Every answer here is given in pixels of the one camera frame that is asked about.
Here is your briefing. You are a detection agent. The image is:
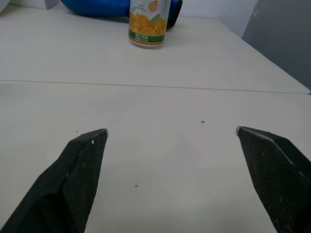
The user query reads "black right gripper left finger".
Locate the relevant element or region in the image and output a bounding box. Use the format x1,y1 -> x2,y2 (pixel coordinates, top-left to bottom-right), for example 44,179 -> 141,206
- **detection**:
0,128 -> 109,233

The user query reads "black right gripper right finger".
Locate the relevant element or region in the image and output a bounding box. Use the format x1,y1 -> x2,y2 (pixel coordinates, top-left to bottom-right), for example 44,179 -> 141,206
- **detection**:
236,126 -> 311,233

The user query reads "orange juice can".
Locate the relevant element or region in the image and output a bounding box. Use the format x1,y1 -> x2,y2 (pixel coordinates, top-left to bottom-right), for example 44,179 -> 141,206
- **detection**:
128,0 -> 170,50

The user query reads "white box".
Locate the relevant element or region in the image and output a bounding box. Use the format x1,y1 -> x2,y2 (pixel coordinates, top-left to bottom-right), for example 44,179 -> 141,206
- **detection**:
44,0 -> 61,10

